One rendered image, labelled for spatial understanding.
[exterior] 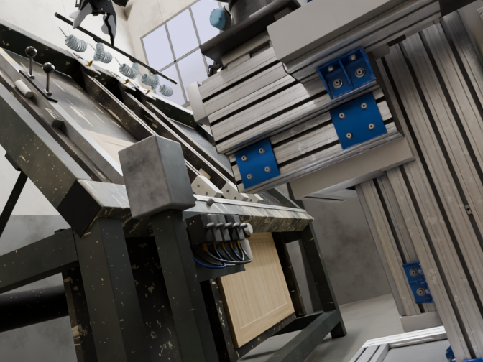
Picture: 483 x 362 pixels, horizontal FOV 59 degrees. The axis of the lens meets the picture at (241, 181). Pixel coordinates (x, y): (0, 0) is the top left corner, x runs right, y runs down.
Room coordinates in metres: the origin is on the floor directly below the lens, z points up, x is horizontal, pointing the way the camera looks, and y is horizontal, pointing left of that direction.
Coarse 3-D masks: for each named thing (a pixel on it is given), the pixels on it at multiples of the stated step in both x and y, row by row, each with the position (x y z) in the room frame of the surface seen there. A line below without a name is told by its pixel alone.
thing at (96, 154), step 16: (0, 64) 1.46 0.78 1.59; (16, 64) 1.48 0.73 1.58; (16, 80) 1.44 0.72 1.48; (32, 96) 1.42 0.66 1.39; (64, 112) 1.41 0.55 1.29; (64, 128) 1.37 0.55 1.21; (80, 128) 1.40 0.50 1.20; (80, 144) 1.35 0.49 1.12; (96, 144) 1.37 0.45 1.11; (96, 160) 1.34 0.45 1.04; (112, 160) 1.35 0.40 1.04; (112, 176) 1.32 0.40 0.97
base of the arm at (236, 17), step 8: (232, 0) 0.84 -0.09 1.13; (240, 0) 0.83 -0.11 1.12; (248, 0) 0.82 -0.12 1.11; (256, 0) 0.81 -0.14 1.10; (264, 0) 0.82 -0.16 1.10; (272, 0) 0.82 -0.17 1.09; (232, 8) 0.85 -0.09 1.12; (240, 8) 0.82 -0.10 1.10; (248, 8) 0.81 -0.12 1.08; (256, 8) 0.80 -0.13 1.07; (232, 16) 0.86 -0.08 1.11; (240, 16) 0.82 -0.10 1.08; (248, 16) 0.81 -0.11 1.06; (232, 24) 0.86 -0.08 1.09
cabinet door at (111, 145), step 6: (90, 132) 1.49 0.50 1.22; (96, 138) 1.49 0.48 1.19; (102, 138) 1.53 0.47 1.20; (108, 138) 1.58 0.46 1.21; (114, 138) 1.63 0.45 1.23; (102, 144) 1.48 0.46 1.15; (108, 144) 1.53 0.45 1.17; (114, 144) 1.58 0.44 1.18; (120, 144) 1.61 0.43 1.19; (126, 144) 1.67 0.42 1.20; (108, 150) 1.47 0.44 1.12; (114, 150) 1.52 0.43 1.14; (114, 156) 1.47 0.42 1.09
